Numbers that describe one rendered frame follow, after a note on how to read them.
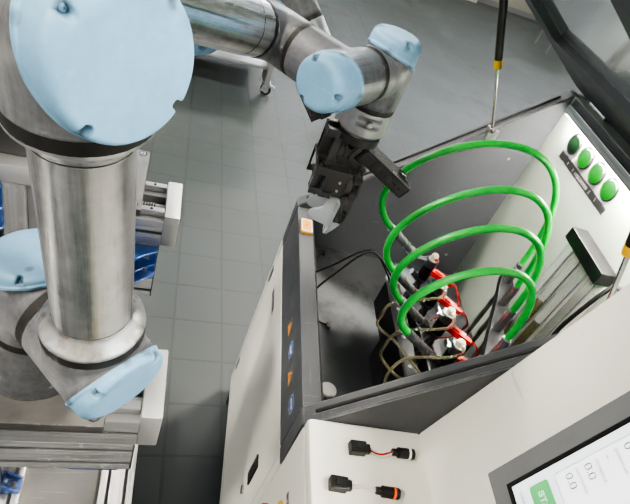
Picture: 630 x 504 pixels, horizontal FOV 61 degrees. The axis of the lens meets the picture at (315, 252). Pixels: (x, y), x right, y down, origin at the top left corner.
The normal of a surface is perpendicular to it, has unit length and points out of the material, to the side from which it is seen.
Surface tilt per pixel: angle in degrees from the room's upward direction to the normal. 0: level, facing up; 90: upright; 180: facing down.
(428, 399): 90
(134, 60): 82
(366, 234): 90
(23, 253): 8
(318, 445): 0
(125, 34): 82
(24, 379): 73
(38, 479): 0
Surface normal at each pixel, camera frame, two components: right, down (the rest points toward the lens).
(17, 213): 0.13, 0.69
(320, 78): -0.62, 0.35
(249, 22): 0.83, 0.30
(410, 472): 0.31, -0.71
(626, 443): -0.85, -0.37
